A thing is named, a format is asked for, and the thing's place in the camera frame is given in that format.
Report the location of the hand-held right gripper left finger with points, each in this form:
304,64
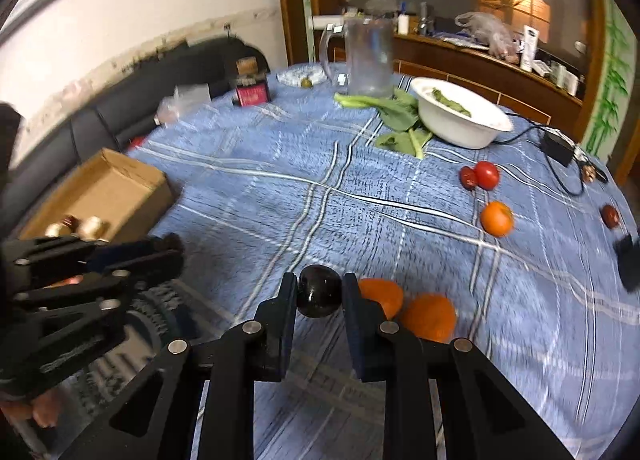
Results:
286,320

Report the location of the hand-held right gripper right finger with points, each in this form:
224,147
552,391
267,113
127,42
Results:
352,325

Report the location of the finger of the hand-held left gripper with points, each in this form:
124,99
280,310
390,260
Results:
130,247
150,272

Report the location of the dark purple plum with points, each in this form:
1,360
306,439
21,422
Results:
320,297

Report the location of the cardboard box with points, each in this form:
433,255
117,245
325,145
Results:
115,185

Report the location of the person's left hand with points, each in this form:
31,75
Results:
47,410

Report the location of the orange mandarin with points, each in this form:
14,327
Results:
496,218
430,318
384,296

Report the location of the red plastic bag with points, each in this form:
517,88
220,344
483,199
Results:
136,142

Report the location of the black leather sofa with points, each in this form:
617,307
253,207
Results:
125,105

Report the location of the clear plastic bag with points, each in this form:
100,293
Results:
182,100

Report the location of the blue plaid tablecloth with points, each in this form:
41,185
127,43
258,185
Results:
300,150

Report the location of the red jujube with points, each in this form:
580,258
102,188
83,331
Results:
610,216
467,176

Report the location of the green leafy vegetable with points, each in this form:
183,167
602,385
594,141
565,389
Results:
400,140
395,112

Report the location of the dark jar with cork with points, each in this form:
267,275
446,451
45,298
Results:
250,92

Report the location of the red tomato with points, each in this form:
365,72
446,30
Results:
486,174

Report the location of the white bowl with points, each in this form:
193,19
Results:
462,127

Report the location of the small plate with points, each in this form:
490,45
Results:
294,76

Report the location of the green leaf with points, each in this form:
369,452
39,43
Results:
450,101

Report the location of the clear glass pitcher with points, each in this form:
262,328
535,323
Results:
370,60

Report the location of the black power adapter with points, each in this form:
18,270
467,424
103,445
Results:
557,147

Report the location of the brown walnut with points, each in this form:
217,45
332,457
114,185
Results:
590,173

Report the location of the black device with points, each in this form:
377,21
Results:
629,255

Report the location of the white tray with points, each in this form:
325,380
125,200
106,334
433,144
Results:
326,21

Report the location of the small white bottle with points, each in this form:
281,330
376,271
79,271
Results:
404,22

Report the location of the crumpled plastic bag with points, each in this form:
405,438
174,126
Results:
487,32

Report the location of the wooden window frame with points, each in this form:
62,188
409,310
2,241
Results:
287,0

